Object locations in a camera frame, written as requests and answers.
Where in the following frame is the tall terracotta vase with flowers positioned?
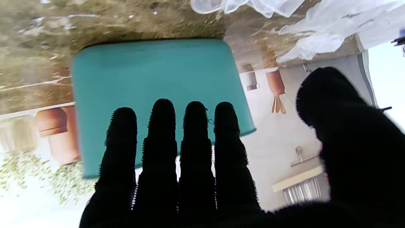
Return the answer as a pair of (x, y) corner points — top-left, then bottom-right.
(19, 106), (95, 203)

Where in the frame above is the teal plastic basket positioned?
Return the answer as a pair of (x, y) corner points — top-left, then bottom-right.
(71, 39), (256, 179)

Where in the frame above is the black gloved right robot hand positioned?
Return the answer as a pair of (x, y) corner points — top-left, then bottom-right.
(79, 67), (405, 228)

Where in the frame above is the grey mug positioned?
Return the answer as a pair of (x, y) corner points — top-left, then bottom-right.
(242, 71), (260, 92)

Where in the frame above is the terracotta pot with wooden spoons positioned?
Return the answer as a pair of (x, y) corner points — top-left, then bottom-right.
(265, 70), (287, 115)

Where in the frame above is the row of books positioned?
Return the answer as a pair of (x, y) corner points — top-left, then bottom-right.
(283, 177), (329, 205)

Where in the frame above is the small round terracotta pot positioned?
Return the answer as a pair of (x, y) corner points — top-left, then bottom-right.
(34, 108), (68, 137)

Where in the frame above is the light wooden wall shelf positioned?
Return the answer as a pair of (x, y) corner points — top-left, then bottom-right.
(272, 166), (324, 193)

